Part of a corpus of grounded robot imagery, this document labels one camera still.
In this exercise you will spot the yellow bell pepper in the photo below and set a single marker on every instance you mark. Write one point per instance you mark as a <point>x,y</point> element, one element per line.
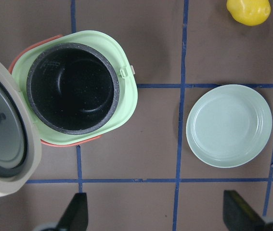
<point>249,12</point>

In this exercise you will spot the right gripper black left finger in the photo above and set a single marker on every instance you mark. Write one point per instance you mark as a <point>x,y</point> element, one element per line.
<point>75,217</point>

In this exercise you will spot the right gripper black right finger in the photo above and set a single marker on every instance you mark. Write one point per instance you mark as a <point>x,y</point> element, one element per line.
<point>238,215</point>

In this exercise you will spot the green plate near yellow pepper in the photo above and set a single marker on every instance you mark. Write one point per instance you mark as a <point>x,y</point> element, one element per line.
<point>229,126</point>

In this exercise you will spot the white rice cooker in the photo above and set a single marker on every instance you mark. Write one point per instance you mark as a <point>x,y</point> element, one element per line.
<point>63,91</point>

